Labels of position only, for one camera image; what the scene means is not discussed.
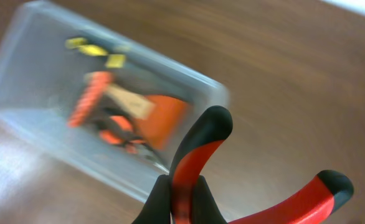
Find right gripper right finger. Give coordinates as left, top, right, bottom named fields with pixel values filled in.
left=191, top=175, right=227, bottom=224

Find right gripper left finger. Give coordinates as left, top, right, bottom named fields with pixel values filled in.
left=132, top=175, right=171, bottom=224

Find orange scraper wooden handle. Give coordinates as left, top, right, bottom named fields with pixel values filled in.
left=105, top=84, right=189, bottom=151

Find red-black cutting pliers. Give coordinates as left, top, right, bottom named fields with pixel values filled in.
left=170, top=106, right=354, bottom=224

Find orange bit holder strip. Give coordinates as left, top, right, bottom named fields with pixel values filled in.
left=67, top=71, right=113, bottom=128

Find file with black-yellow handle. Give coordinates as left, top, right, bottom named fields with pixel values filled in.
left=65, top=36, right=191, bottom=102

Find orange-black needle-nose pliers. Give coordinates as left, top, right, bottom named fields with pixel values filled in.
left=94, top=107, right=169, bottom=172

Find clear plastic container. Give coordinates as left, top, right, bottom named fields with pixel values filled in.
left=0, top=1, right=229, bottom=202

